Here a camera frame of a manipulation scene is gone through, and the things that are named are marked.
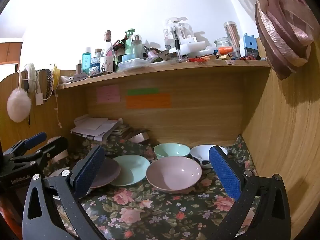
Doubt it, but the white fluffy pompom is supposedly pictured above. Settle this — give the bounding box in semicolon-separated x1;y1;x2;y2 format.
7;88;32;123

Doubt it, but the green pump bottle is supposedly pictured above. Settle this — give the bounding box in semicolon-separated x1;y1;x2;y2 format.
124;28;136;55

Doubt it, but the teal liquid bottle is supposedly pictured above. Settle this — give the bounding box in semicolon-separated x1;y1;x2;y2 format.
82;47;92;74

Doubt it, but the yellow hanging item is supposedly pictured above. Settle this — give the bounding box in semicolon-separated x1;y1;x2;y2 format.
51;65;61;85

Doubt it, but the stack of white papers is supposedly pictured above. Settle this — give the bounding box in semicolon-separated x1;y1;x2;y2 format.
70;116;123;142

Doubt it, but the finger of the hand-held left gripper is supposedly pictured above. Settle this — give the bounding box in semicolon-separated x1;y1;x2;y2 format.
2;132;47;157
10;137;69;167

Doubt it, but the wooden cabinet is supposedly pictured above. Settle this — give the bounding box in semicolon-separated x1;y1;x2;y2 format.
0;42;23;63

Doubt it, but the white fluffy headband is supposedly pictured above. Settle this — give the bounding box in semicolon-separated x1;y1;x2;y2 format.
24;63;37;93

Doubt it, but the dark floral tablecloth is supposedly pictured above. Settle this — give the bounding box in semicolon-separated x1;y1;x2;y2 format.
42;132;260;240

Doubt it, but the clear bottle with cork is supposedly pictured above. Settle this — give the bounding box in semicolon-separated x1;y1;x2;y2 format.
100;31;116;73

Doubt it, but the green sticky note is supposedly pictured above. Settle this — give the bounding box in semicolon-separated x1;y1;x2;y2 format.
127;88;159;95

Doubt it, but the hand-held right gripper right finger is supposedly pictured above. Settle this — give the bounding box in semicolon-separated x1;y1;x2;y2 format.
209;145;292;240

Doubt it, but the clear bottle silver cap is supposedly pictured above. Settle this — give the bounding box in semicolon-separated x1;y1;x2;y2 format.
131;34;143;59

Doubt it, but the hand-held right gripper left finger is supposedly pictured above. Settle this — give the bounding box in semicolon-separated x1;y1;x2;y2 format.
22;145;110;240

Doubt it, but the pink sticky note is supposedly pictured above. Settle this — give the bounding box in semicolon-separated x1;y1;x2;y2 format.
97;85;120;103

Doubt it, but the tall clear tube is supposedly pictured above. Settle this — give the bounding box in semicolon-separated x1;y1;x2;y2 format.
223;21;242;58

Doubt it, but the pink knotted curtain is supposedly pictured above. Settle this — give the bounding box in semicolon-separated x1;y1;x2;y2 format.
211;0;316;80

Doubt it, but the black lace headband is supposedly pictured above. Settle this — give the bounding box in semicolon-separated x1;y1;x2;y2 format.
44;69;54;100

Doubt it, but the blue pencil sharpener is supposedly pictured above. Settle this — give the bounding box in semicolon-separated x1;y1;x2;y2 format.
240;33;259;58

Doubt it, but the small white box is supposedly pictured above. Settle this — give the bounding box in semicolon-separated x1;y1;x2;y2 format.
130;131;150;145

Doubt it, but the stack of notebooks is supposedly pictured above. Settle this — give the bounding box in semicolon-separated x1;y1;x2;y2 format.
110;125;137;140

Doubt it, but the mint green plate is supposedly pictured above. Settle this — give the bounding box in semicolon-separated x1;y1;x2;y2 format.
109;154;151;186

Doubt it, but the jar with blue contents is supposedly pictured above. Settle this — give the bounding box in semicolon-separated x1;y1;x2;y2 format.
90;49;102;73

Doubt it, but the mint green bowl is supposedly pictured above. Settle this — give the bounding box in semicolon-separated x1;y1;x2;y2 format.
153;143;191;160

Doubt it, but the white cardboard box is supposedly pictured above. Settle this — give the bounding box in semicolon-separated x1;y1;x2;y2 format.
180;37;211;55

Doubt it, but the pink nail polish bottle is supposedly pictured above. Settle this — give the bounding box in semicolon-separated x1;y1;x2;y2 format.
144;45;157;61

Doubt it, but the white cable with clips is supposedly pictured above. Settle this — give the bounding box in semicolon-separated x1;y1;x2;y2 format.
53;90;62;128

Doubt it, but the round glass jar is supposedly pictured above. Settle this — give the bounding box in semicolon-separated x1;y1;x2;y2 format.
214;37;234;56

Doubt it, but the clear brush packaging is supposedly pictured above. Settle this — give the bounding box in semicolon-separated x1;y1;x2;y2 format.
164;17;195;51

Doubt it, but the pink plate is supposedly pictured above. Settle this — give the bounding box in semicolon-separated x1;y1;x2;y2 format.
89;158;121;188

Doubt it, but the white bowl with black pattern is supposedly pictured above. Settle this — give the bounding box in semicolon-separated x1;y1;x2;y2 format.
190;144;228;168

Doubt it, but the orange sticky note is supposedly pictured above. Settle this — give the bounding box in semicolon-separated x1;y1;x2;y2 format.
126;94;171;109

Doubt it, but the pink bowl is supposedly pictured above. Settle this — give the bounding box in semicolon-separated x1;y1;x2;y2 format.
146;156;202;194

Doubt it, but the beige lidded mug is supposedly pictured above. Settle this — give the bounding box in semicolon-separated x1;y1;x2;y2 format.
48;136;68;167

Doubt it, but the clear plastic container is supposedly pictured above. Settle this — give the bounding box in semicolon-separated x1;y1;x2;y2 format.
118;58;150;71

